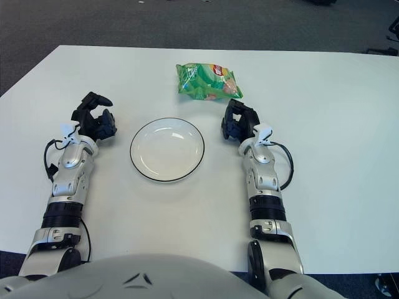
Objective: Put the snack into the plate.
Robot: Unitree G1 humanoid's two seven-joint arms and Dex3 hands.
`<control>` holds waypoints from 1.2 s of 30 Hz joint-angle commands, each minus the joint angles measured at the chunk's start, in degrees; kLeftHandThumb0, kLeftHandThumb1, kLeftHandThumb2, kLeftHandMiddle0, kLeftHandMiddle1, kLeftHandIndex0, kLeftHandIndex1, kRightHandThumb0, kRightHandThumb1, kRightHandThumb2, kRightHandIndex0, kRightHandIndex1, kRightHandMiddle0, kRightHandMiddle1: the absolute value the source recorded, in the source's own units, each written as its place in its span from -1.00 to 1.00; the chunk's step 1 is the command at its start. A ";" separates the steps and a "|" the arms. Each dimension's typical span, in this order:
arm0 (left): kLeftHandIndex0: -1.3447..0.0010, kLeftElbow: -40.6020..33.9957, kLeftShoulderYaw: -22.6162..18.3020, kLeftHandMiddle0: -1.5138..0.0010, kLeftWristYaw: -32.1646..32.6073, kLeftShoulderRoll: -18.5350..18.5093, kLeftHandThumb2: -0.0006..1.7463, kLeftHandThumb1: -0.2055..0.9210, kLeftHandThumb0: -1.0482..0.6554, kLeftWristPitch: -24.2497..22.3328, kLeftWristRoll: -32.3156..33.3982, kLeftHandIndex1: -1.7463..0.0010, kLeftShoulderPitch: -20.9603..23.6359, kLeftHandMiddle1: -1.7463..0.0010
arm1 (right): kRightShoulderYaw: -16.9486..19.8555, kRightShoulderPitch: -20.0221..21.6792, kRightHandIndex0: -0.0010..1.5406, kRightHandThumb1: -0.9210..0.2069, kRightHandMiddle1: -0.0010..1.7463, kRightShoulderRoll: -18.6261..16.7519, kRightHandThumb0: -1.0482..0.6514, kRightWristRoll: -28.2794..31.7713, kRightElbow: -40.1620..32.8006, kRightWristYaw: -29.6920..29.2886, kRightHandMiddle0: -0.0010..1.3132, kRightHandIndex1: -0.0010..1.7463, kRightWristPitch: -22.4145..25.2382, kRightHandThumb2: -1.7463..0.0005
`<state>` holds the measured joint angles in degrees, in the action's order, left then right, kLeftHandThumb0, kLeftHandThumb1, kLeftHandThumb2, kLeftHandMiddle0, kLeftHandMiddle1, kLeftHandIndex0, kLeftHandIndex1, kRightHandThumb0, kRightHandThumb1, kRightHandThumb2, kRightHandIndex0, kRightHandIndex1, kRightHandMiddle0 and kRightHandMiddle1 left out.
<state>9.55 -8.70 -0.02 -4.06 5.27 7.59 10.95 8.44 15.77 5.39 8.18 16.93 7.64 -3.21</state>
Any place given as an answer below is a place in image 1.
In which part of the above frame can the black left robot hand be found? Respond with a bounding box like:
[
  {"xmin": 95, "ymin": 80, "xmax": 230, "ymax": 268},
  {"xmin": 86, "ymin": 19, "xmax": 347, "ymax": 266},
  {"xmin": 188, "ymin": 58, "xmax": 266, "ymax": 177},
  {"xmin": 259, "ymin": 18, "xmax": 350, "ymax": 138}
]
[{"xmin": 70, "ymin": 91, "xmax": 118, "ymax": 143}]

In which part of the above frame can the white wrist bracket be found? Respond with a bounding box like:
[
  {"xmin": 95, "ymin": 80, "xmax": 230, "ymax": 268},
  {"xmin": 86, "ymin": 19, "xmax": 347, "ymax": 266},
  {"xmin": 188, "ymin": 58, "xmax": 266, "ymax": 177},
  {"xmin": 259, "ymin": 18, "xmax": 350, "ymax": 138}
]
[
  {"xmin": 59, "ymin": 123, "xmax": 82, "ymax": 147},
  {"xmin": 252, "ymin": 123, "xmax": 274, "ymax": 146}
]

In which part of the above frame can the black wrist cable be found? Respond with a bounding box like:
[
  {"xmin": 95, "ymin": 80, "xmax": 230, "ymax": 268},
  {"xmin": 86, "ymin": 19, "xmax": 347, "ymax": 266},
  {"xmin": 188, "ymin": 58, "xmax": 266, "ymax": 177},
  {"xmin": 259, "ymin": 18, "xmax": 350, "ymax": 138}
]
[
  {"xmin": 269, "ymin": 140, "xmax": 294, "ymax": 189},
  {"xmin": 43, "ymin": 138, "xmax": 68, "ymax": 181}
]

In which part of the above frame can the black chair base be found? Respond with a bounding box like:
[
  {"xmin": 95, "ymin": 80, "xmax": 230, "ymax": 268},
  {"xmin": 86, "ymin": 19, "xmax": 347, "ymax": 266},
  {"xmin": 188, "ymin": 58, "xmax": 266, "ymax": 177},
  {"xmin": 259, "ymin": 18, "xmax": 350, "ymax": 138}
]
[{"xmin": 366, "ymin": 18, "xmax": 399, "ymax": 57}]

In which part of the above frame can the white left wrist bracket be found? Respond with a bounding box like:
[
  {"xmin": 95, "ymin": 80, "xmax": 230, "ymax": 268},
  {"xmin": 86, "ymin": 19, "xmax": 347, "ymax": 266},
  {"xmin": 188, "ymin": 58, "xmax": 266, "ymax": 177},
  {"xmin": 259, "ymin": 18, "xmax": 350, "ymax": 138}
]
[{"xmin": 59, "ymin": 123, "xmax": 82, "ymax": 147}]

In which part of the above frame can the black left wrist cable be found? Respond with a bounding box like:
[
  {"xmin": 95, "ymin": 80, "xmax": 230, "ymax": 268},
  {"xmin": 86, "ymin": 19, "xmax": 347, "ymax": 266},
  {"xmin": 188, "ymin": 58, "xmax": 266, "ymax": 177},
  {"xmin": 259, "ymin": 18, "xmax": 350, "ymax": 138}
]
[{"xmin": 43, "ymin": 138, "xmax": 68, "ymax": 181}]

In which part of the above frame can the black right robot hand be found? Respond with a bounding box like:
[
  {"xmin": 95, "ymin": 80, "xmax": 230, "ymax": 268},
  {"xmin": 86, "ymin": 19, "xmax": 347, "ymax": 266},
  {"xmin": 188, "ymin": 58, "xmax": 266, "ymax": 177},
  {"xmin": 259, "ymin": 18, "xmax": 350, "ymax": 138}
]
[{"xmin": 221, "ymin": 98, "xmax": 261, "ymax": 143}]

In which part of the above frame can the white plate with black rim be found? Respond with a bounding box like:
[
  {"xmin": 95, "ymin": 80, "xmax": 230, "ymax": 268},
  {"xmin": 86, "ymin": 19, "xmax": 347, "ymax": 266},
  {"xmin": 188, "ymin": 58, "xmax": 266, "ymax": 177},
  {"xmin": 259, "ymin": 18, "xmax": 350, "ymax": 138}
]
[{"xmin": 130, "ymin": 117, "xmax": 206, "ymax": 183}]

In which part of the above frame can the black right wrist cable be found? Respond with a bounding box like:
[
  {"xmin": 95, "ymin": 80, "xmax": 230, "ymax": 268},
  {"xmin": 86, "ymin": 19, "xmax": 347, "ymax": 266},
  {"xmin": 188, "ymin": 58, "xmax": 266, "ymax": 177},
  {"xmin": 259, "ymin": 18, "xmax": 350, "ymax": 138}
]
[{"xmin": 269, "ymin": 140, "xmax": 294, "ymax": 189}]

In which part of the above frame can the green snack bag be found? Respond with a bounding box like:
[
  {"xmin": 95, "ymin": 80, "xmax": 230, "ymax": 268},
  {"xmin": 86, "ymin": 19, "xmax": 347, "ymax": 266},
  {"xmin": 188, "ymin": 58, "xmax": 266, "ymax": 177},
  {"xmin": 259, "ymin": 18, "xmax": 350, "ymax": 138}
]
[{"xmin": 175, "ymin": 62, "xmax": 244, "ymax": 102}]

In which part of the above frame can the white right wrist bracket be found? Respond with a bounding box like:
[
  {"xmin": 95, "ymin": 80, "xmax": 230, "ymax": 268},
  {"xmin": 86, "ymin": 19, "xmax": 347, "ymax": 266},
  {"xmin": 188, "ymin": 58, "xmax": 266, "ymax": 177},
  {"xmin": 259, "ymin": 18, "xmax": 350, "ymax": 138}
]
[{"xmin": 252, "ymin": 123, "xmax": 274, "ymax": 146}]

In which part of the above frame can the black left elbow cable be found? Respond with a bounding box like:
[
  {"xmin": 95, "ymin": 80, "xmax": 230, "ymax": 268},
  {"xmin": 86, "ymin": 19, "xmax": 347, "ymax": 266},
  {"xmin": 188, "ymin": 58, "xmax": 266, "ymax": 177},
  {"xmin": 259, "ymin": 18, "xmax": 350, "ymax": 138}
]
[{"xmin": 79, "ymin": 217, "xmax": 92, "ymax": 262}]

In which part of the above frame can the silver robot torso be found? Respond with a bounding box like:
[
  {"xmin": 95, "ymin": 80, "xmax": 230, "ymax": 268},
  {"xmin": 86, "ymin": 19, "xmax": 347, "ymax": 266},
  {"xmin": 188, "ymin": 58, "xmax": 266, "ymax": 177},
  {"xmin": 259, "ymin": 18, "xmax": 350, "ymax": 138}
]
[{"xmin": 0, "ymin": 254, "xmax": 269, "ymax": 299}]

